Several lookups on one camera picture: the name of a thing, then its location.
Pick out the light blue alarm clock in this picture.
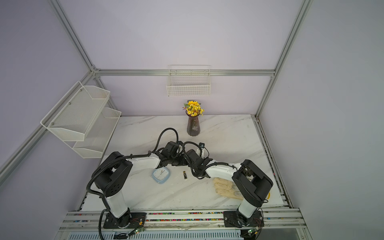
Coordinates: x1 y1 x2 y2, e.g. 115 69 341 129
152 167 171 184

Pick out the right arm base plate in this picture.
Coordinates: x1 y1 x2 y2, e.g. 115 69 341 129
223 211 264 228

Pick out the cream work glove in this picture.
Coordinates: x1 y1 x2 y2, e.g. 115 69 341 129
213 178 244 200

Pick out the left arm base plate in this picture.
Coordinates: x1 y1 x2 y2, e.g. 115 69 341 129
103 211 147 229

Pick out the yellow flower bouquet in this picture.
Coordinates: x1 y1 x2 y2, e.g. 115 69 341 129
183 101 205 117

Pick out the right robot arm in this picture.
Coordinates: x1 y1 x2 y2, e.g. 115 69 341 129
183 150 274 220

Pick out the dark glass vase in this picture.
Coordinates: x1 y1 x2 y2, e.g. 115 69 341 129
186 113 201 137

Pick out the aluminium front rail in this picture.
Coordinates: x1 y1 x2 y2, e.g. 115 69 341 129
55 208 312 240

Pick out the white wire wall basket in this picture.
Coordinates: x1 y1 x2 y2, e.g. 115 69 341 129
166 65 211 97

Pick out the white two-tier mesh shelf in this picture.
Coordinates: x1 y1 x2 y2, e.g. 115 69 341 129
41 82 122 159

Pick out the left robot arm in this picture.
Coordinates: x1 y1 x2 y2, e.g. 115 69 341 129
86 141 182 220

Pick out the aluminium frame profile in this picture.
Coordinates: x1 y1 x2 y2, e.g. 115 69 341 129
1 1 303 221

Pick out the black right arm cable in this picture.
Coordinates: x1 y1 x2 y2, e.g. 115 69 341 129
181 140 211 180

